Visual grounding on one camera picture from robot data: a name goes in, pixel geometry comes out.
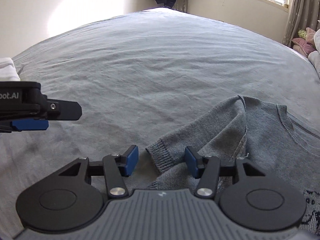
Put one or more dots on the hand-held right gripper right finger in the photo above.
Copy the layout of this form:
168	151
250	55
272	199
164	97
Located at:
192	162

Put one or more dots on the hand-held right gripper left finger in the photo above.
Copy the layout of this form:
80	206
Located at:
131	160

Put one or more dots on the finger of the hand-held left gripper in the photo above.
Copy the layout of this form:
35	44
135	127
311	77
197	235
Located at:
30	125

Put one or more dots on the grey knit patterned sweater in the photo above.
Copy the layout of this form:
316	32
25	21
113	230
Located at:
262	135

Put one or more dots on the white folded cloth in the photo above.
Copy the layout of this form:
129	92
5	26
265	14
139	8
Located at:
7	70

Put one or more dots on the grey bed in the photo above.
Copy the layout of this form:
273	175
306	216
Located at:
150	67

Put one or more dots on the small pink cushions pile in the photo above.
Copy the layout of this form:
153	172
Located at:
301	46

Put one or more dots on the folded grey quilt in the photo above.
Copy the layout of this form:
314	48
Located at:
317	60

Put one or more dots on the yellow-green soft toy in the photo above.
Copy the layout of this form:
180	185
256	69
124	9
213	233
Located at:
302	33

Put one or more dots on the grey patterned curtain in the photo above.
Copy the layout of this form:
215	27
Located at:
300	5

